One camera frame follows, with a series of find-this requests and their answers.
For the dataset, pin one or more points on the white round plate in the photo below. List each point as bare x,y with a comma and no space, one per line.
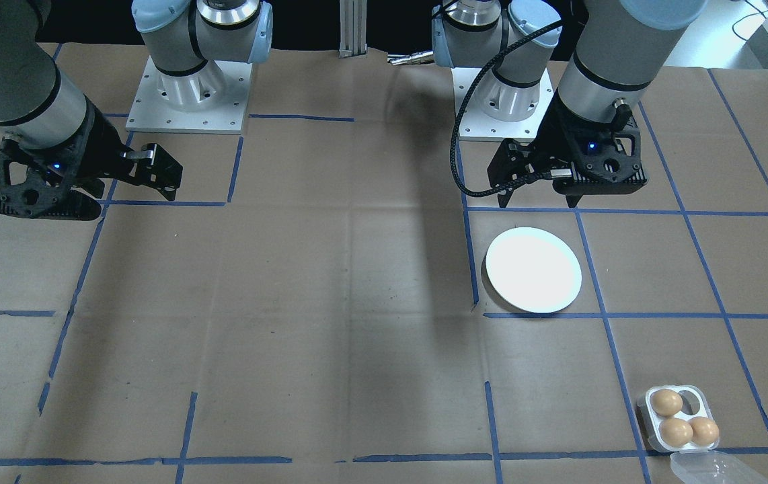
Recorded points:
533,270

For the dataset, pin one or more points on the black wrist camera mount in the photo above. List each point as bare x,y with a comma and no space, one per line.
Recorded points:
616,171
27,198

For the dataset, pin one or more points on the silver metal connector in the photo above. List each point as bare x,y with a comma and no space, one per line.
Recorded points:
411,59

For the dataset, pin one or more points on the aluminium profile post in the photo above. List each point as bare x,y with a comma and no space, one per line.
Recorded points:
354,27

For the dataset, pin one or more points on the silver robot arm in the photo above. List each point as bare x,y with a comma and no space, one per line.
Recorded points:
14,74
626,47

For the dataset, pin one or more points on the clear plastic egg carton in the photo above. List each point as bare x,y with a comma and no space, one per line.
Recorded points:
713,467

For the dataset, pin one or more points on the brown egg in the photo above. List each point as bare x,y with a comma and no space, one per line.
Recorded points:
676,431
666,402
705,431

